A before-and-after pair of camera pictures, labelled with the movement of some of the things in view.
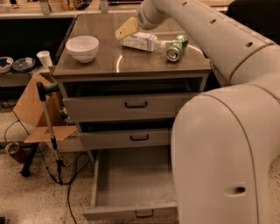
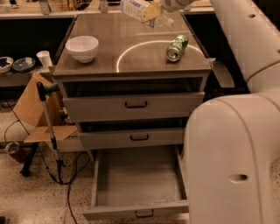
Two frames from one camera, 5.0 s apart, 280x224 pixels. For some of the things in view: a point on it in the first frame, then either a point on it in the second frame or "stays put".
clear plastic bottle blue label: x=145 y=41 -> x=133 y=8
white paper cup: x=45 y=59 stays put
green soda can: x=177 y=47 stays put
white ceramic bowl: x=83 y=47 stays put
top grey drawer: x=125 y=108 stays put
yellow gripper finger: x=129 y=27 -> x=152 y=11
